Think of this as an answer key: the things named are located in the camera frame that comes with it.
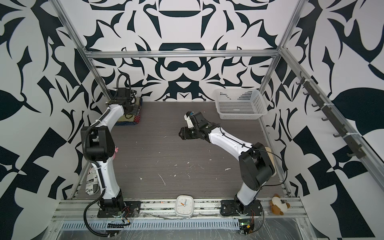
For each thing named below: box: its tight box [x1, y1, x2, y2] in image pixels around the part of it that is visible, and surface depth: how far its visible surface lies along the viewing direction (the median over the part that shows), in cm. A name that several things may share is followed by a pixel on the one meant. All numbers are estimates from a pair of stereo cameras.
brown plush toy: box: [269, 193, 291, 216], surface depth 75 cm
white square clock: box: [175, 194, 195, 219], surface depth 75 cm
